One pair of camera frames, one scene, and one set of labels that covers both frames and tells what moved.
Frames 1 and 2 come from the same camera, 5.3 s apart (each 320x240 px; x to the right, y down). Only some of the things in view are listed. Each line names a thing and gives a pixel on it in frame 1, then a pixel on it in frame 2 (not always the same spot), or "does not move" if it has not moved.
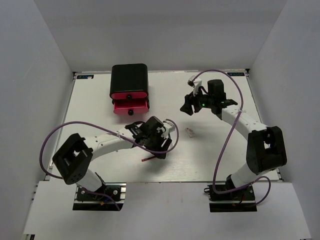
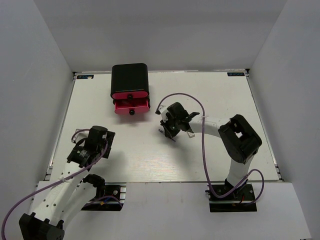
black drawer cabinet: [129, 77] does not move
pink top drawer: [128, 95] does not move
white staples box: [189, 132] does not move
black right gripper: [190, 99] to [168, 131]
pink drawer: [130, 106] does not move
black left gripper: [161, 139] to [110, 137]
